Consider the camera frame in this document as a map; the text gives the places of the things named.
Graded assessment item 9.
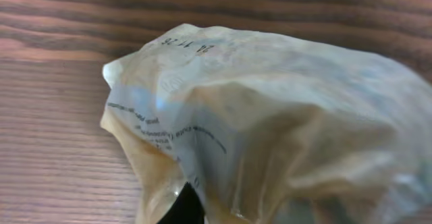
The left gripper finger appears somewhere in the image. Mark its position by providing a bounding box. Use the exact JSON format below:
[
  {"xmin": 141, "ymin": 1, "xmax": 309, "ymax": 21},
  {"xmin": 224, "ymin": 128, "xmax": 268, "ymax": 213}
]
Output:
[{"xmin": 157, "ymin": 182, "xmax": 205, "ymax": 224}]

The cream paper pouch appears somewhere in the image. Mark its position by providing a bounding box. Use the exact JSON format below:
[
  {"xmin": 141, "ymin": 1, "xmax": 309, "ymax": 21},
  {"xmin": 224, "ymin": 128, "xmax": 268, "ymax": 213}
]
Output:
[{"xmin": 101, "ymin": 24, "xmax": 431, "ymax": 223}]

